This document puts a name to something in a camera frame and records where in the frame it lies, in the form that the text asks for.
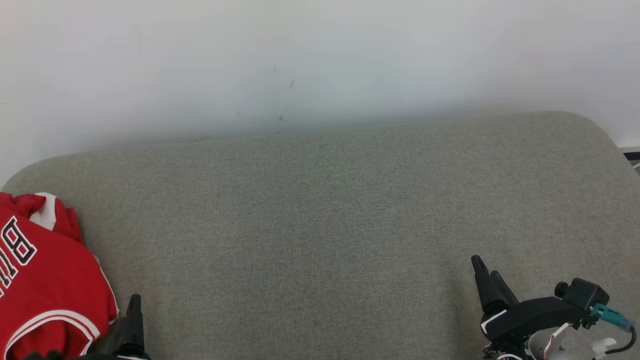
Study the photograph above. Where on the silver partition frame rail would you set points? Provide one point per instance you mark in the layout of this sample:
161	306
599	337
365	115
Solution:
631	146

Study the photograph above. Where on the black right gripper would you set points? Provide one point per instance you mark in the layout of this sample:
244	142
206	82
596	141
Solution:
530	315

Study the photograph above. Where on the grey fabric sofa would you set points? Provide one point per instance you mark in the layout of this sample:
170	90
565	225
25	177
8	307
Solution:
320	240

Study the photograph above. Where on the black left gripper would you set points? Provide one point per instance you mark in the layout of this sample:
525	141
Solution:
130	358

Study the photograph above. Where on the red basketball jersey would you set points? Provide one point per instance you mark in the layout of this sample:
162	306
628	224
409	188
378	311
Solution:
45	290

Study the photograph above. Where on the teal right camera plug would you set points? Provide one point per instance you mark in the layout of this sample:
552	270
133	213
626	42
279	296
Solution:
612	316

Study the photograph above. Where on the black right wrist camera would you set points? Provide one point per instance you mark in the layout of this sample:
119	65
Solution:
582	295

